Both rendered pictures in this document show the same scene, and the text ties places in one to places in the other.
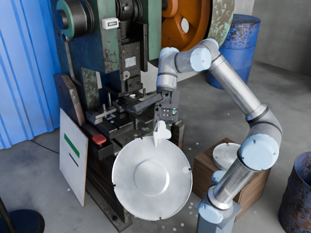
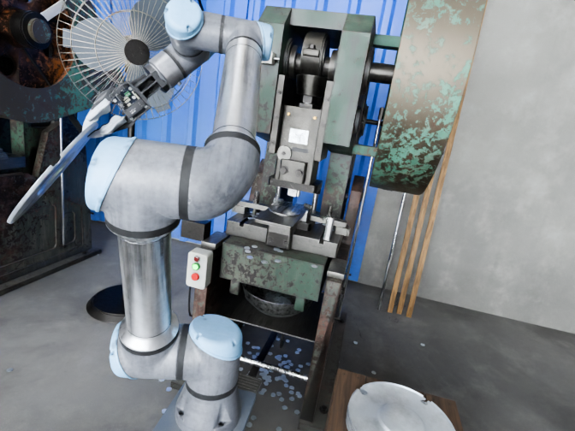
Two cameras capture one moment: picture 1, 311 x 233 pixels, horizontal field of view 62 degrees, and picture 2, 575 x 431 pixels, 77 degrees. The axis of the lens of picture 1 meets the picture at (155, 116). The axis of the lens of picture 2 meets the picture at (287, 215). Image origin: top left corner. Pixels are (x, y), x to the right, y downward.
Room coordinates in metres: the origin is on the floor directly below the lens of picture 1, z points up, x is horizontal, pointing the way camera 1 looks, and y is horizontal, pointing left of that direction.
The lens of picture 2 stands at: (0.56, -0.95, 1.15)
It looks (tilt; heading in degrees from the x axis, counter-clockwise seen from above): 16 degrees down; 52
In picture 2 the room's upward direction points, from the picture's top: 9 degrees clockwise
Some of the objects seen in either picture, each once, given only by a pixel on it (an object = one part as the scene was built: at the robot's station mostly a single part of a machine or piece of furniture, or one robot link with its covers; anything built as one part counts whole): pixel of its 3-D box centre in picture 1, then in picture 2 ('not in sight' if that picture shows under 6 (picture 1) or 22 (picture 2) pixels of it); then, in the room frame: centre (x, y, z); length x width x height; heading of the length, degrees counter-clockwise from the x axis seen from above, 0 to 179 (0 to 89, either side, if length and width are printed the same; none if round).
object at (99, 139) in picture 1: (99, 143); not in sight; (1.11, 0.30, 0.72); 0.07 x 0.06 x 0.08; 40
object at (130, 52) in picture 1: (126, 64); (299, 143); (1.46, 0.17, 1.04); 0.17 x 0.15 x 0.30; 40
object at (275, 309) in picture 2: not in sight; (278, 294); (1.50, 0.20, 0.36); 0.34 x 0.34 x 0.10
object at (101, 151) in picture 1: (104, 156); (195, 241); (1.12, 0.29, 0.62); 0.10 x 0.06 x 0.20; 130
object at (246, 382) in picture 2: not in sight; (263, 354); (1.39, 0.11, 0.14); 0.59 x 0.10 x 0.05; 40
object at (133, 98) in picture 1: (126, 102); (291, 209); (1.49, 0.20, 0.76); 0.15 x 0.09 x 0.05; 130
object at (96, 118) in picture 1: (103, 111); (253, 202); (1.39, 0.33, 0.76); 0.17 x 0.06 x 0.10; 130
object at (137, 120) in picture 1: (141, 118); (279, 230); (1.36, 0.09, 0.72); 0.25 x 0.14 x 0.14; 40
